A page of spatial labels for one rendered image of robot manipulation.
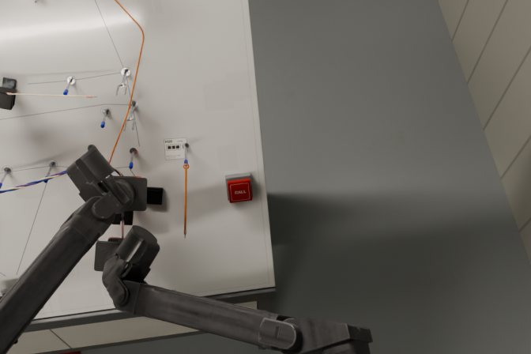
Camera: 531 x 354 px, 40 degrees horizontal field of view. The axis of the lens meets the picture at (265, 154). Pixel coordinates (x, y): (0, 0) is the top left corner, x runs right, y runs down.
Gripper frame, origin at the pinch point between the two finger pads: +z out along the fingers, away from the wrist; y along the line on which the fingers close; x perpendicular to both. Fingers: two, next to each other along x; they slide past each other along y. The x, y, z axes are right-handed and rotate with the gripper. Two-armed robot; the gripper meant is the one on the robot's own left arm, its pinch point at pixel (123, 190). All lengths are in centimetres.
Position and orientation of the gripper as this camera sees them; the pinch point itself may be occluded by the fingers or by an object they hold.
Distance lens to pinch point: 152.9
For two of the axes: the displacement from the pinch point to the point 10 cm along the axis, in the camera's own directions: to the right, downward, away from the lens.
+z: -1.3, -0.2, 9.9
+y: -9.9, -0.3, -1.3
